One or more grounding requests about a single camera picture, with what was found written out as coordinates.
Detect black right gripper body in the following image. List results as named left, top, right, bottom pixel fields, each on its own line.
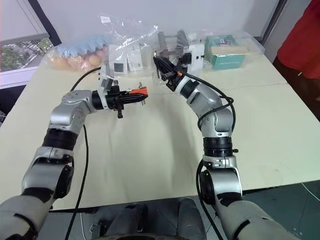
left=164, top=70, right=184, bottom=93

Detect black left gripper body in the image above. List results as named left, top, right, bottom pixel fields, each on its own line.
left=106, top=79, right=126, bottom=120

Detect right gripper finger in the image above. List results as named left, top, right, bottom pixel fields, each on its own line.
left=152, top=56, right=171, bottom=77
left=159, top=57, right=179, bottom=76

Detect thin hex key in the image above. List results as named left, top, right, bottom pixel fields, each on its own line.
left=154, top=56, right=161, bottom=81

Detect red hex key holder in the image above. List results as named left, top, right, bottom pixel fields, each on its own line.
left=129, top=86, right=149, bottom=97

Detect grey metal clamps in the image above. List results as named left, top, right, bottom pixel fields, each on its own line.
left=157, top=29, right=189, bottom=60

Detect white device with black knob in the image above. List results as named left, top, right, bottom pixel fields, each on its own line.
left=180, top=44, right=206, bottom=74

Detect plain white box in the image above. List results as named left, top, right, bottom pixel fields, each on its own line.
left=126, top=44, right=144, bottom=72

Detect white box with grey square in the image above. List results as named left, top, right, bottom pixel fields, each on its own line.
left=108, top=45, right=131, bottom=74

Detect clear plastic bag with label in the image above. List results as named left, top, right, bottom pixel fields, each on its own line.
left=99, top=13, right=162, bottom=77

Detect teal cardboard box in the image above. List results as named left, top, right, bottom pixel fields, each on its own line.
left=203, top=34, right=248, bottom=71

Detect clear bag of orange eggs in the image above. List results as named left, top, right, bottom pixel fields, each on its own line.
left=40, top=33, right=111, bottom=74

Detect blue egg tray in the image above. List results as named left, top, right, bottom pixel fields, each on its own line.
left=56, top=34, right=111, bottom=57

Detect person in red shirt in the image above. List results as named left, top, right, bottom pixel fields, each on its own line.
left=272, top=0, right=320, bottom=109

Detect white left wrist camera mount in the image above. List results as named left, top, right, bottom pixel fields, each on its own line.
left=96, top=64, right=115, bottom=97

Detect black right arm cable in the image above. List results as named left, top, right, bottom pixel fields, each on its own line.
left=184, top=71, right=237, bottom=240

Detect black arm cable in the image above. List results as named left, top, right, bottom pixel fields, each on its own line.
left=184, top=71, right=237, bottom=240
left=65, top=65, right=105, bottom=240

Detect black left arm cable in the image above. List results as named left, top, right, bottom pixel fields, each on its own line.
left=65, top=65, right=105, bottom=240

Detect dark window frame post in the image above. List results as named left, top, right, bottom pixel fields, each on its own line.
left=29, top=0, right=62, bottom=49
left=259, top=0, right=289, bottom=45

